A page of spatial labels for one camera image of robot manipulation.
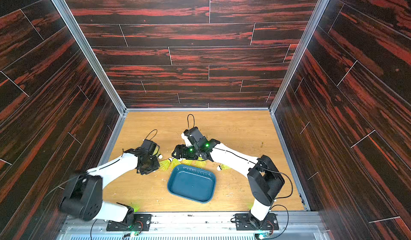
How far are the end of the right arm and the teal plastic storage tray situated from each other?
0.15 m

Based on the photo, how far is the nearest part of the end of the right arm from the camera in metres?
0.61

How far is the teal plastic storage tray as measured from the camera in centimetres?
82
